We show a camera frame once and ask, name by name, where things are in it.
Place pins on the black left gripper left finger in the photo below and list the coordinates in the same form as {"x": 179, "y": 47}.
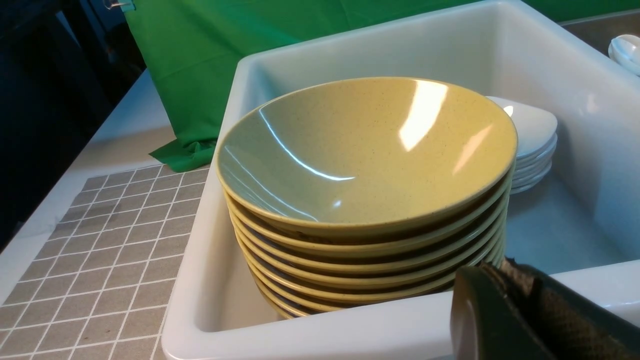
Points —
{"x": 485, "y": 325}

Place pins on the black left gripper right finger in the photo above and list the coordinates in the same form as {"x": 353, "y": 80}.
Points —
{"x": 564, "y": 323}

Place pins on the yellow-green noodle bowl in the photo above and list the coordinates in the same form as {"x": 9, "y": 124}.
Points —
{"x": 366, "y": 157}

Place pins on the large white plastic tub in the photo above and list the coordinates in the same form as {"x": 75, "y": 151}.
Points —
{"x": 581, "y": 223}

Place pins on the stack of yellow bowls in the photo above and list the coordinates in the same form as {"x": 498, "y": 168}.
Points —
{"x": 303, "y": 271}

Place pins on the stack of white dishes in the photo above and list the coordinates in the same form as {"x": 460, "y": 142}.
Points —
{"x": 537, "y": 141}

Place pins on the pile of white spoons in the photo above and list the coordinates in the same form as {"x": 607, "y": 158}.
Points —
{"x": 625, "y": 51}

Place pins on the grey spoon bin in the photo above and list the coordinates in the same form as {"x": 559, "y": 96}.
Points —
{"x": 598, "y": 31}

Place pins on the green cloth backdrop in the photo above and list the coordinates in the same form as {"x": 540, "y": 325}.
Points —
{"x": 207, "y": 56}

